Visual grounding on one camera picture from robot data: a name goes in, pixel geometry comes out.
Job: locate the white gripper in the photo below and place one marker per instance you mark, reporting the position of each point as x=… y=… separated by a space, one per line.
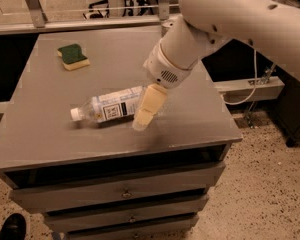
x=164 y=70

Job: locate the clear plastic tea bottle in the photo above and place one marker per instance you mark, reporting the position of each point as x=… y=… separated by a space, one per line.
x=108 y=107

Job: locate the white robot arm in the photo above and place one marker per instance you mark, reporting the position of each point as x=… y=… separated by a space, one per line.
x=184 y=46

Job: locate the silver aluminium drink can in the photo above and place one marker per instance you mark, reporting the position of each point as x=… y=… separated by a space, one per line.
x=165 y=26

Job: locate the green and yellow sponge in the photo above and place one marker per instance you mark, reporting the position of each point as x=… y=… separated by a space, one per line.
x=72 y=57

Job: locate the black office chair base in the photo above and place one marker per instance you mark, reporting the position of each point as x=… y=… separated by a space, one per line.
x=120 y=8

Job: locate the top grey drawer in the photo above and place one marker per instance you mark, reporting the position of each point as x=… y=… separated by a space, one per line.
x=117 y=188

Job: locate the grey drawer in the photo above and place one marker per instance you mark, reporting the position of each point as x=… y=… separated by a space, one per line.
x=127 y=214
x=132 y=231
x=117 y=188

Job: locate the grey drawer cabinet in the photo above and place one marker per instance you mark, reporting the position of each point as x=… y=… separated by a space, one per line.
x=41 y=146

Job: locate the bottom grey drawer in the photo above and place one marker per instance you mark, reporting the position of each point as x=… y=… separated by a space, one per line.
x=132 y=231

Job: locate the middle grey drawer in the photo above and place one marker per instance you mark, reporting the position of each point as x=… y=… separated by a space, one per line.
x=127 y=214

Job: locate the black shoe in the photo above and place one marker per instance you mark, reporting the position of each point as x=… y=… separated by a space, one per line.
x=14 y=228

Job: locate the metal frame rail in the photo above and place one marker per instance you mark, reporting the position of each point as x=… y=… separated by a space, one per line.
x=73 y=20

